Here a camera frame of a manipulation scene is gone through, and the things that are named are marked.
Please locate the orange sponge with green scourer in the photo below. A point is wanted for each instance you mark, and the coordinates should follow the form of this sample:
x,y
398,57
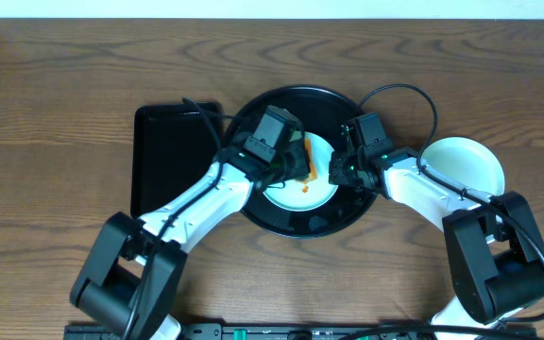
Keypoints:
x,y
312,175

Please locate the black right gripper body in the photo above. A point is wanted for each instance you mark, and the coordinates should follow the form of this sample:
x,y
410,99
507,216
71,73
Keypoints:
x,y
347,171

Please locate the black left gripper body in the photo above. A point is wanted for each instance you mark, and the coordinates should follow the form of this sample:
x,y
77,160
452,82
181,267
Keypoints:
x,y
296,161

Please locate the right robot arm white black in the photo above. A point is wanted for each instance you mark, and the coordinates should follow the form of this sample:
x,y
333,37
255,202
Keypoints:
x,y
494,246

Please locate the black round tray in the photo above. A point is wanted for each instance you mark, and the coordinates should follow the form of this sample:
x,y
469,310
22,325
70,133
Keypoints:
x,y
321,112

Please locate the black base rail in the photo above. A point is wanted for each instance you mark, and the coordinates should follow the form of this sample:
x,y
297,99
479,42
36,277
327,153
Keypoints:
x,y
212,331

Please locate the light green plate top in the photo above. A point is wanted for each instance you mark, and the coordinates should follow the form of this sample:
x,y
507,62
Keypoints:
x,y
468,162

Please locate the black rectangular tray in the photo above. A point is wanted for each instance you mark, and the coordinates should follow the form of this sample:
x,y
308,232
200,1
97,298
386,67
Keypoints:
x,y
172,150

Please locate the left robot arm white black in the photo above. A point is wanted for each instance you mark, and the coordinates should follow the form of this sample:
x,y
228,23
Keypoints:
x,y
131,275

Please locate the light green plate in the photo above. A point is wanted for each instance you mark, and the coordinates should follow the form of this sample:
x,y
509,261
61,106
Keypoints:
x,y
468,162
295,196

